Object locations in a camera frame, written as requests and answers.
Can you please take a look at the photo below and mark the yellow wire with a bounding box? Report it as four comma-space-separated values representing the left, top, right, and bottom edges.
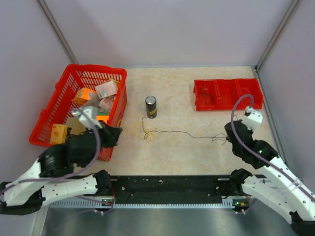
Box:
116, 119, 158, 144

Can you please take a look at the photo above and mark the dark brown wire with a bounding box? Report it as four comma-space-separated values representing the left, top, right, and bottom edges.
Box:
141, 116, 228, 146

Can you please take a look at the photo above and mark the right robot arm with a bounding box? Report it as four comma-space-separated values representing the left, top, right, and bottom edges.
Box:
224, 120, 315, 236

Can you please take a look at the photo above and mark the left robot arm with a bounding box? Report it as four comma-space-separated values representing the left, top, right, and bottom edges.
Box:
0, 123, 123, 215

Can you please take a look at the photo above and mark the bright orange carton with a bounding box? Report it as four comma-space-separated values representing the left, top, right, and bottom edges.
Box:
96, 112, 109, 123

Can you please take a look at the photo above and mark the brown cardboard box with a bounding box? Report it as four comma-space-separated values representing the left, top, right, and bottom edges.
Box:
65, 117, 86, 135

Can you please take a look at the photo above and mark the pink packet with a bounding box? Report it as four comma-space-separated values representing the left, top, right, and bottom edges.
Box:
95, 81, 118, 99

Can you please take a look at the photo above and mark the orange box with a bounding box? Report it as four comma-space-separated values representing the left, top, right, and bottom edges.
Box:
71, 88, 97, 105

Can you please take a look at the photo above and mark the yellow sponge box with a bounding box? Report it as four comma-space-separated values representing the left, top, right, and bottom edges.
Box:
50, 123, 68, 145

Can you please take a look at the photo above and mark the black drink can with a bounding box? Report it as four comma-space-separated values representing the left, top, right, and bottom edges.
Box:
145, 95, 157, 119

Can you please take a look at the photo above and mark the red plastic basket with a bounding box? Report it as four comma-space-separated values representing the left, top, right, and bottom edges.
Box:
28, 63, 128, 162

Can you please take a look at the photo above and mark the red divided bin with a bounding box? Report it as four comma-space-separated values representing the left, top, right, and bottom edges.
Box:
193, 78, 264, 111

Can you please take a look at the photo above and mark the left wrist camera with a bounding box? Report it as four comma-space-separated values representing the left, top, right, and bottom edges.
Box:
71, 106, 102, 129

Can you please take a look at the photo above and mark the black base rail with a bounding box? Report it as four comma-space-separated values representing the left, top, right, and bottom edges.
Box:
83, 175, 261, 205

